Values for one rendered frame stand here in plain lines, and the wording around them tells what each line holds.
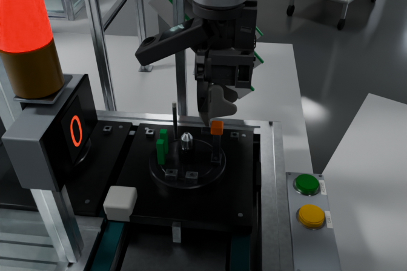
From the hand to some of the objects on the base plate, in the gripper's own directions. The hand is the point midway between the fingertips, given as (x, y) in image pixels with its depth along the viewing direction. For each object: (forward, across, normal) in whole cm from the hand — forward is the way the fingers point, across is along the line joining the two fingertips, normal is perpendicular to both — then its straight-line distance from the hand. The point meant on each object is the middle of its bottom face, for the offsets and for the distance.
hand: (203, 118), depth 63 cm
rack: (+22, +36, +15) cm, 45 cm away
